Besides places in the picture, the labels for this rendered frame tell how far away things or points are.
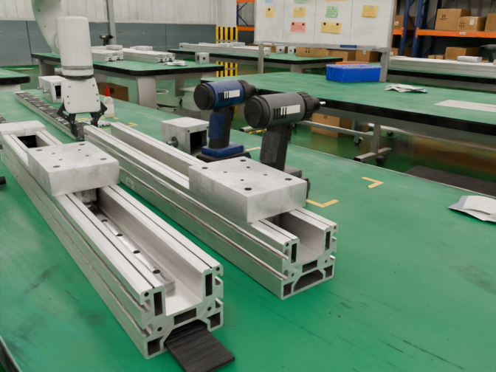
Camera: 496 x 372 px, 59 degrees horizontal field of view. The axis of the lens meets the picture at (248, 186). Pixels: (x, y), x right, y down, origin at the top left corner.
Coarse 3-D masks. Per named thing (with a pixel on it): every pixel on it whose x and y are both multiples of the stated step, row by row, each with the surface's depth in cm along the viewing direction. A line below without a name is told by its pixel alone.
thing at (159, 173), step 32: (96, 128) 112; (128, 128) 113; (128, 160) 95; (160, 160) 97; (192, 160) 87; (160, 192) 82; (192, 192) 72; (192, 224) 74; (224, 224) 66; (256, 224) 60; (288, 224) 65; (320, 224) 60; (224, 256) 67; (256, 256) 60; (288, 256) 56; (320, 256) 60; (288, 288) 59
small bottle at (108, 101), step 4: (108, 92) 166; (108, 96) 166; (104, 100) 166; (108, 100) 166; (112, 100) 167; (104, 104) 166; (108, 104) 166; (112, 104) 167; (108, 108) 166; (112, 108) 167; (104, 112) 168; (108, 112) 167; (112, 112) 168; (108, 116) 167; (112, 116) 168
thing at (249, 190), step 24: (192, 168) 70; (216, 168) 70; (240, 168) 70; (264, 168) 70; (216, 192) 65; (240, 192) 60; (264, 192) 60; (288, 192) 63; (240, 216) 61; (264, 216) 61
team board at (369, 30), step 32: (256, 0) 426; (288, 0) 398; (320, 0) 373; (352, 0) 352; (384, 0) 332; (256, 32) 436; (288, 32) 407; (320, 32) 381; (352, 32) 358; (384, 32) 338; (384, 64) 348; (256, 128) 464; (384, 160) 384
